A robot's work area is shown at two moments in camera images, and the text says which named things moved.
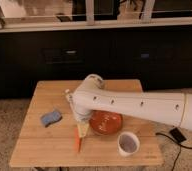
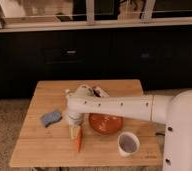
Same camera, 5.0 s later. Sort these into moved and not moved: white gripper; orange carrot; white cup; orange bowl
Moved: white gripper
Not moved: orange carrot; white cup; orange bowl
